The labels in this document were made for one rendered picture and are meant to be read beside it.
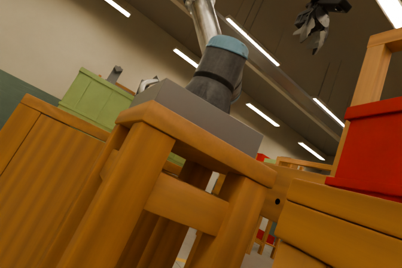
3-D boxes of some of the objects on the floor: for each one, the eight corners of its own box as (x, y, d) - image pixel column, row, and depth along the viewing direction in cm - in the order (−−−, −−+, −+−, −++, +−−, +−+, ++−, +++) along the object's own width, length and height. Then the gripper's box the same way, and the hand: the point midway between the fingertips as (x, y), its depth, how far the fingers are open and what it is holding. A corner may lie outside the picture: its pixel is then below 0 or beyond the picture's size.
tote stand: (-166, 371, 59) (26, 92, 79) (-42, 269, 108) (57, 112, 128) (102, 414, 77) (203, 177, 97) (105, 310, 126) (172, 166, 146)
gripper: (319, 17, 92) (301, 64, 87) (299, -6, 87) (279, 42, 82) (341, 8, 85) (324, 58, 80) (321, -18, 80) (301, 34, 74)
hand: (310, 45), depth 79 cm, fingers open, 6 cm apart
